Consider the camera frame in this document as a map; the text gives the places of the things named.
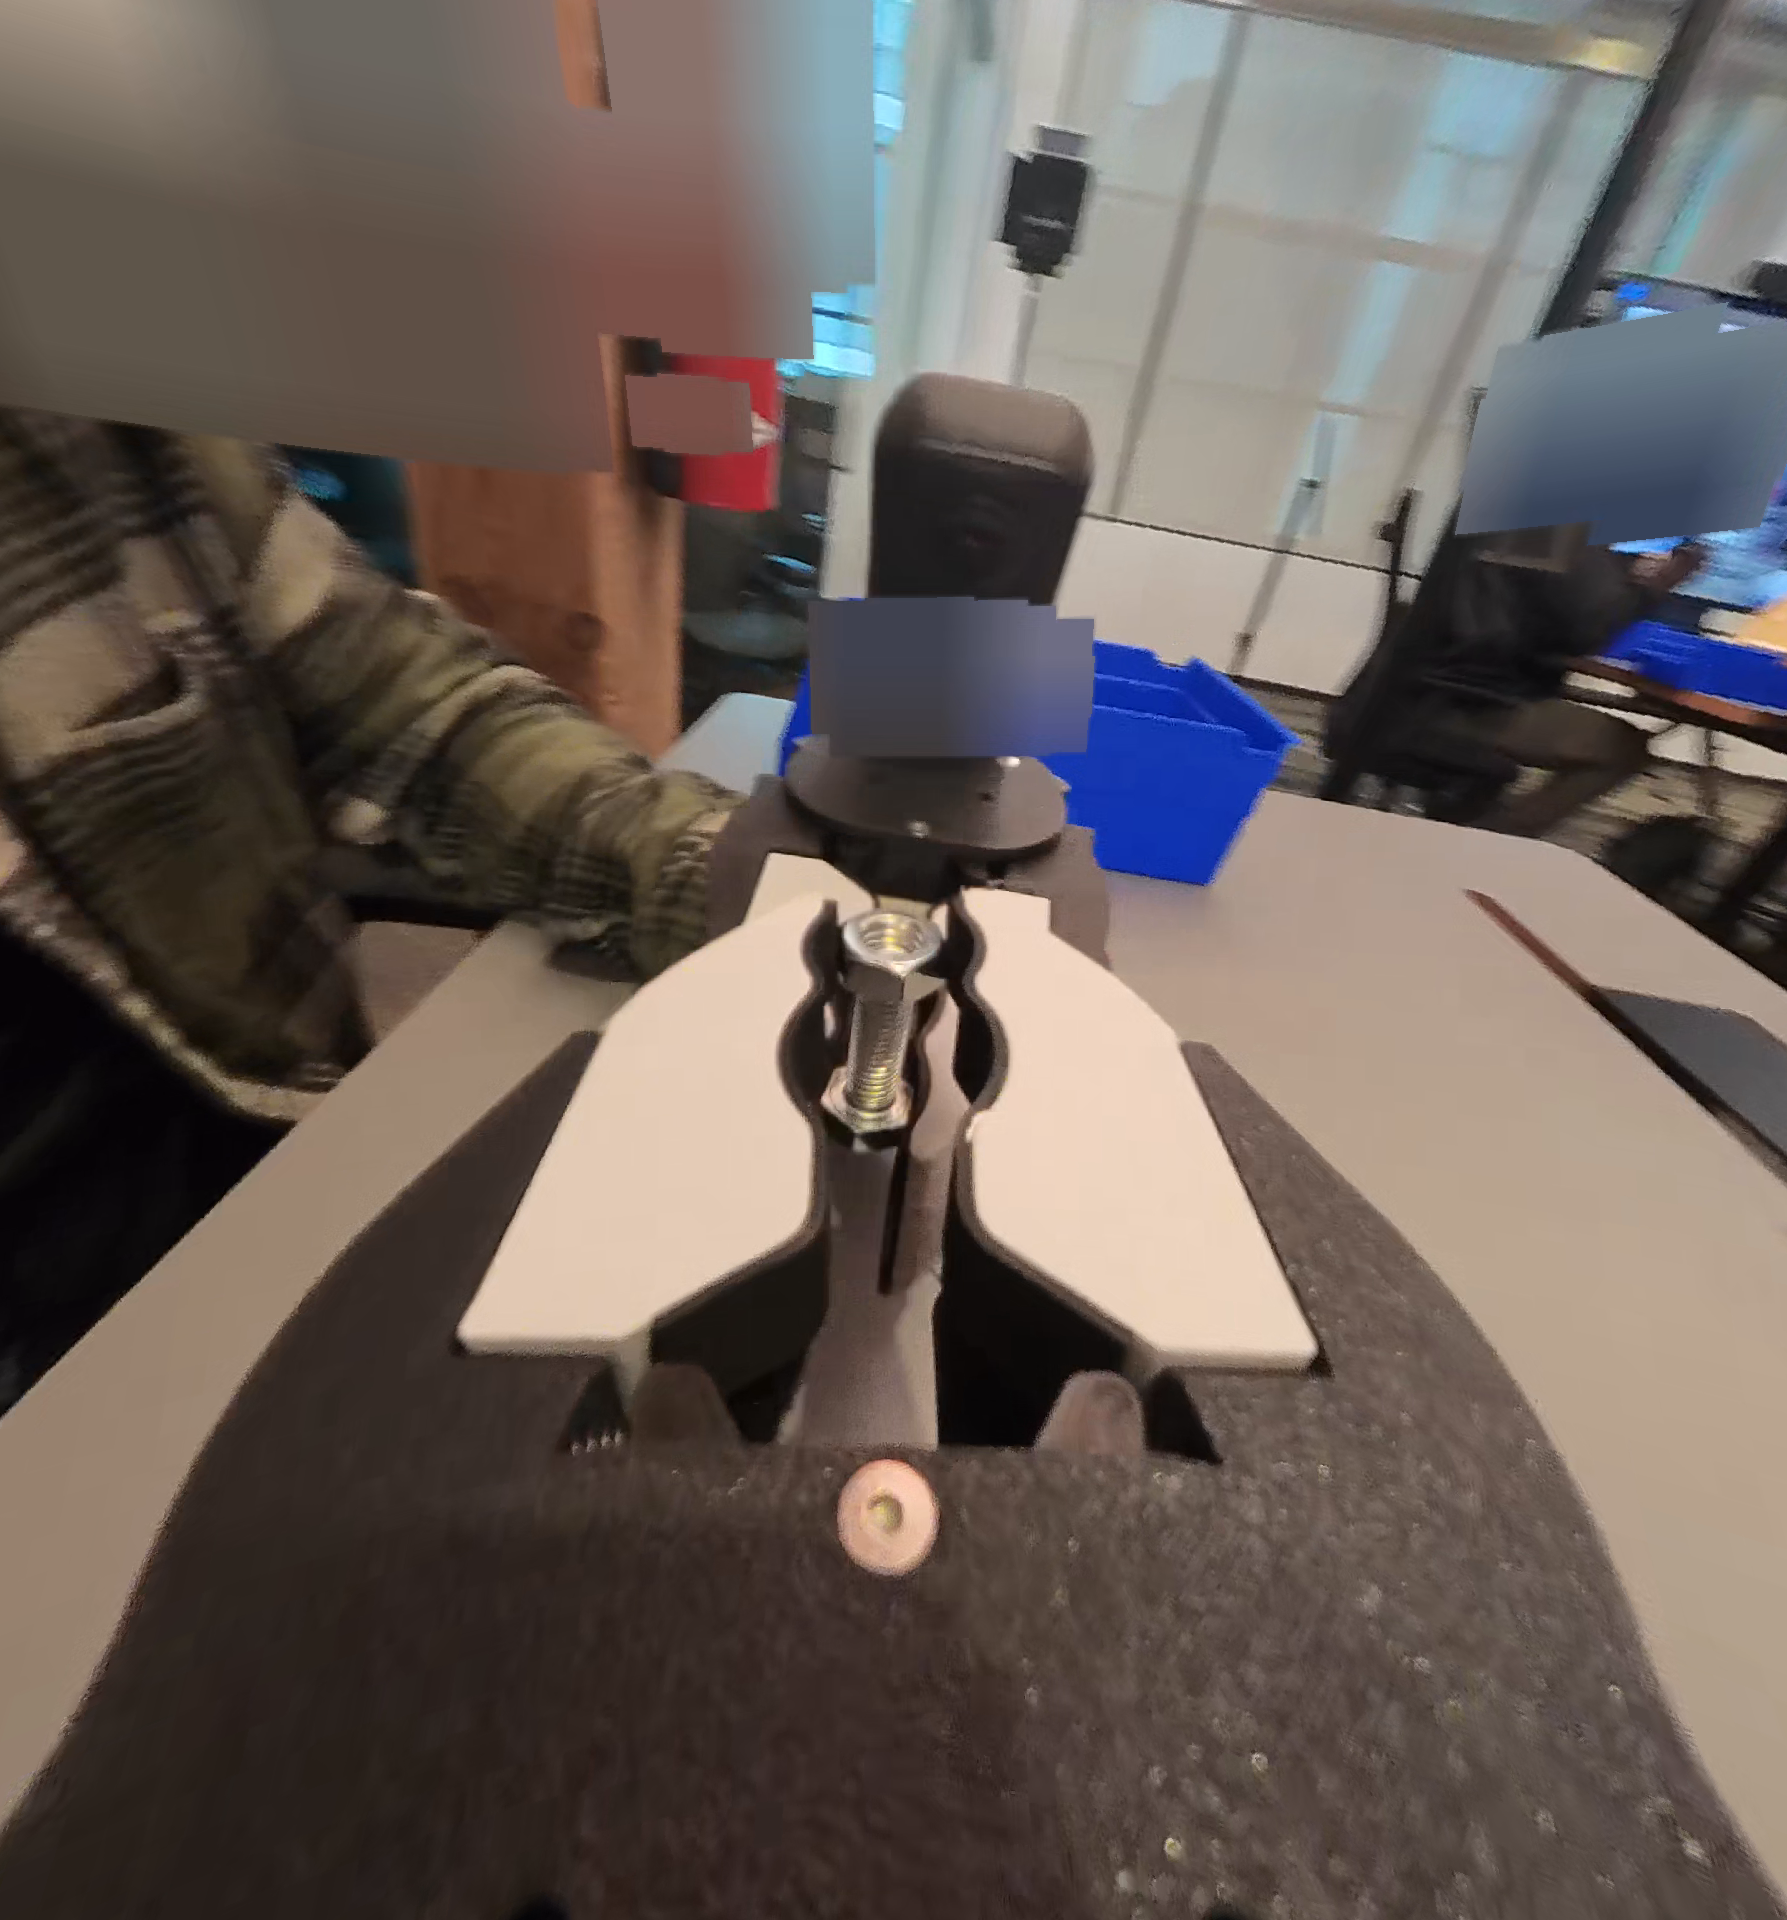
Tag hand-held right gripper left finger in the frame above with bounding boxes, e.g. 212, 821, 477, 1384
456, 897, 843, 1443

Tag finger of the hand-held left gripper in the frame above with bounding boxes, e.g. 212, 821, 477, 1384
738, 852, 898, 1295
900, 890, 1064, 1292

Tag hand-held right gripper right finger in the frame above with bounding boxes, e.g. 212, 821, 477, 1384
934, 891, 1318, 1445

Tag steel hex bolt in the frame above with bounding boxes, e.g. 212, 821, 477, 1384
837, 910, 938, 1103

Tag person's left forearm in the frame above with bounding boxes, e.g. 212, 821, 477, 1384
293, 584, 747, 989

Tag blue plastic bin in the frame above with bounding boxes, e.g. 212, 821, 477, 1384
776, 643, 1302, 887

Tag wooden pillar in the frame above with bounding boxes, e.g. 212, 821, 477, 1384
406, 0, 688, 762

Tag red fire extinguisher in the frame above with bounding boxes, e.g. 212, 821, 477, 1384
664, 352, 785, 515

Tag black flat pad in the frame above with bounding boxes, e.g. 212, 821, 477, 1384
1588, 989, 1787, 1221

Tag black light stand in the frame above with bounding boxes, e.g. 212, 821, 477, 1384
1001, 129, 1099, 385

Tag person's plaid shirt torso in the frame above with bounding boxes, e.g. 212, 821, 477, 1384
0, 397, 430, 1131

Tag small blue storage bin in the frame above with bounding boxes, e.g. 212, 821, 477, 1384
1605, 621, 1787, 710

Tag wooden-top office desk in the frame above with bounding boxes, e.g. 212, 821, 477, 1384
1568, 576, 1787, 961

